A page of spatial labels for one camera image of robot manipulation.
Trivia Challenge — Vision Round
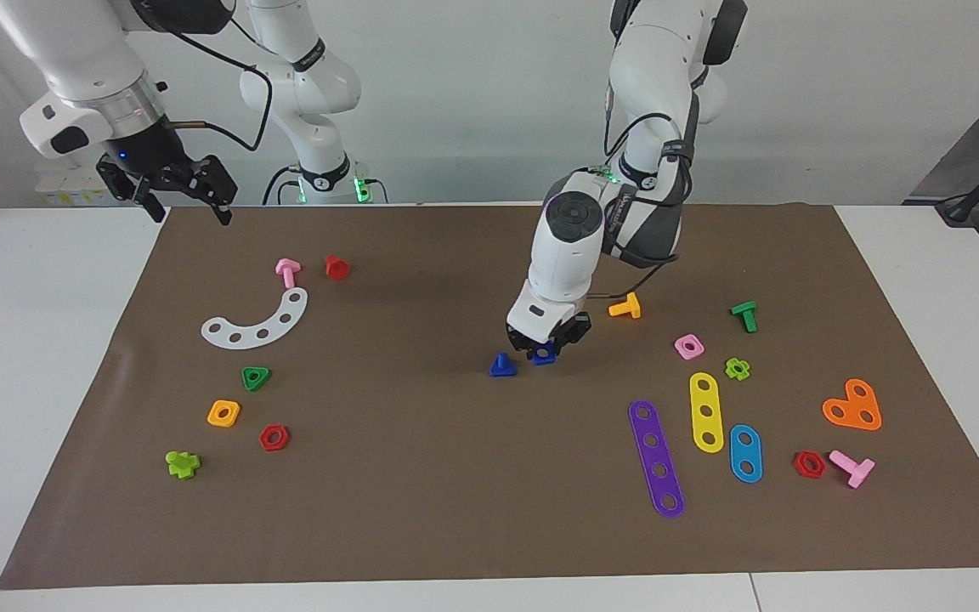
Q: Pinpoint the white labelled box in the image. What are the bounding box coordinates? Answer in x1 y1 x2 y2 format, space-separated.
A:
35 166 116 207

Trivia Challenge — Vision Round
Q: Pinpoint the white curved perforated plate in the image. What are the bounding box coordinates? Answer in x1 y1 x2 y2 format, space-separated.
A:
201 287 309 350

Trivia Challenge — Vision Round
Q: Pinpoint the purple four-hole strip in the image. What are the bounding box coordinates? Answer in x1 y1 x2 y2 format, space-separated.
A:
628 399 686 519

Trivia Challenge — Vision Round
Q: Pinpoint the yellow three-hole strip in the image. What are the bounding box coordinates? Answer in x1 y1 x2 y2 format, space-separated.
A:
689 372 725 454

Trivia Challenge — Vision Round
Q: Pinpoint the brown table mat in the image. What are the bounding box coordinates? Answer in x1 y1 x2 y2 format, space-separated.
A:
0 203 979 591

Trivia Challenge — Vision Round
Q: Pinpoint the blue two-hole strip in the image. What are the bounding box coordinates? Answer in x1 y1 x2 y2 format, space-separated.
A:
729 424 764 485

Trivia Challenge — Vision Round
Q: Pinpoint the orange heart-shaped plate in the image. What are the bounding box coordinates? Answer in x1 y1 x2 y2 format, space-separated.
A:
822 378 883 432

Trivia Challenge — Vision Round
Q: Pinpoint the black right base cable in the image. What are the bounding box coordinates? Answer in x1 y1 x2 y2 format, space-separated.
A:
263 166 299 207

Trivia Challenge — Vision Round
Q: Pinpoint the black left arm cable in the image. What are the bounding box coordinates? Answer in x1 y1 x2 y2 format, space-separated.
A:
587 81 699 300

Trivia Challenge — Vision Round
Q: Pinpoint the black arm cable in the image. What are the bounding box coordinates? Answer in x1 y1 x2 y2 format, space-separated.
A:
587 81 699 300
162 24 274 155

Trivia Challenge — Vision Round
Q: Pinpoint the black printed velcro strap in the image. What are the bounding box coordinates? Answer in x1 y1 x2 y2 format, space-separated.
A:
604 191 637 256

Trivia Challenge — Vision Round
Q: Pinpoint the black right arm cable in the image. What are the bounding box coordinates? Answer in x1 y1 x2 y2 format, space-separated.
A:
162 24 274 155

